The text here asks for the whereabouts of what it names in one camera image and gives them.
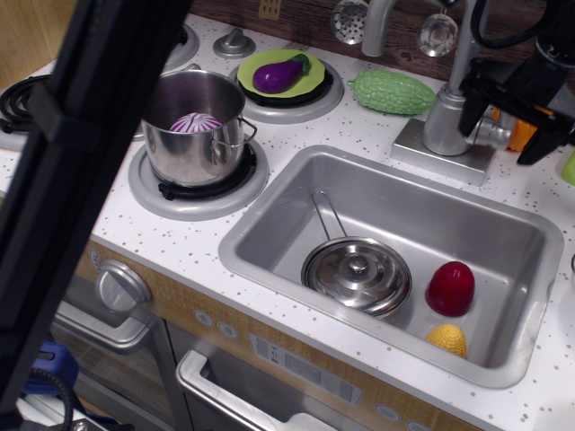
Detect purple white toy onion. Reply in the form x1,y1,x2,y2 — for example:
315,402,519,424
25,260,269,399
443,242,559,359
170,112,222,133

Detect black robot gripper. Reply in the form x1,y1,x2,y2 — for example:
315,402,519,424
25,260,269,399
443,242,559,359
458,1,574,164

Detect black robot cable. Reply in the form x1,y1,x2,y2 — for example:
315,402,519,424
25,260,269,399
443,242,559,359
470,0,540,49

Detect back left stove burner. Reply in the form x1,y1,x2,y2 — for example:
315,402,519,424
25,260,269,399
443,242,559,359
163,23,199,73

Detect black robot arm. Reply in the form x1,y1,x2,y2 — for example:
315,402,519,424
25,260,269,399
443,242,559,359
1,1,574,430

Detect green toy bitter melon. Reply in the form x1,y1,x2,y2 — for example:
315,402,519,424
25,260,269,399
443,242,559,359
348,70,436,116

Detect orange toy pumpkin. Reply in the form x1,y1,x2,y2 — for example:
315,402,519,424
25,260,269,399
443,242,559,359
491,108,536,153

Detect silver hanging ladle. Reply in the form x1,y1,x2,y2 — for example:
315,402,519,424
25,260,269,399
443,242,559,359
417,1,459,57

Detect silver oven dial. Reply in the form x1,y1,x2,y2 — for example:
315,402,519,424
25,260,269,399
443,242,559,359
94,259,152,312

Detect back right stove burner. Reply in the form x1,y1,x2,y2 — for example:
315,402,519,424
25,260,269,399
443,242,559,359
243,61,344,125

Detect silver slotted ladle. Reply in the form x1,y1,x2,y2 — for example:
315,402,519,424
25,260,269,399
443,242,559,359
331,0,368,45

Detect green toy cup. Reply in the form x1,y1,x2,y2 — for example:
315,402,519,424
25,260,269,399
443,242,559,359
561,152,575,185

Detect silver toy faucet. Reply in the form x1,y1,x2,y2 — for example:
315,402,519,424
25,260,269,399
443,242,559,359
361,0,498,188

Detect lime green plate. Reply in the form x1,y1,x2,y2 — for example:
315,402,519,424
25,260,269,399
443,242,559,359
236,48,326,99

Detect black braided cable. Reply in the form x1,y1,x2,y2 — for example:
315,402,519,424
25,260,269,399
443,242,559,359
26,367,75,431

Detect stove burner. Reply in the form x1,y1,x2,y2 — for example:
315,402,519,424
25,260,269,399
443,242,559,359
1,75,49,152
163,23,199,73
128,142,269,222
243,61,344,125

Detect grey oven door handle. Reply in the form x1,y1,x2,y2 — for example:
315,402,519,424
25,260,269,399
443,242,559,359
55,302,150,355

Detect grey dishwasher door handle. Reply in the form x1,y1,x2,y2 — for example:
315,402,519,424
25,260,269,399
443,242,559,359
176,350,333,431

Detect purple toy eggplant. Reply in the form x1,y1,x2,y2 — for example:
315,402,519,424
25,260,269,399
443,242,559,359
252,54,311,94

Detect steel saucepan with lid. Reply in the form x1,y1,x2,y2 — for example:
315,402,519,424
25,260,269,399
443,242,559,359
300,190,411,318

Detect silver sink basin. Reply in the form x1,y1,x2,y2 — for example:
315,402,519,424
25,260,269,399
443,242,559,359
218,145,563,389

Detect silver faucet lever handle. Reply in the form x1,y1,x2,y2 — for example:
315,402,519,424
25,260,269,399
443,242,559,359
465,109,518,150

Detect blue clamp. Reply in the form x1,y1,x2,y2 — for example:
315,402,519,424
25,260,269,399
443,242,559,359
23,340,79,395

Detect front left stove burner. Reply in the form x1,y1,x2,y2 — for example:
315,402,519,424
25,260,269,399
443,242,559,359
1,75,49,152

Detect silver back stove knob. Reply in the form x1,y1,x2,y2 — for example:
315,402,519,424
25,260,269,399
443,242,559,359
213,28,256,59

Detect front right stove burner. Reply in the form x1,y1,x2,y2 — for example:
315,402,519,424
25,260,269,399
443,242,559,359
128,142,269,222

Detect steel stock pot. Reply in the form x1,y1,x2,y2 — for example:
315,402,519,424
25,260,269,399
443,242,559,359
141,70,257,187

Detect yellow toy corn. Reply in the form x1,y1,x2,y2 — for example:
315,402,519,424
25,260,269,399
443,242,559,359
426,324,467,358

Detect red toy pepper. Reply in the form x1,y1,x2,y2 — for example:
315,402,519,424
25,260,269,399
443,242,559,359
425,261,475,317

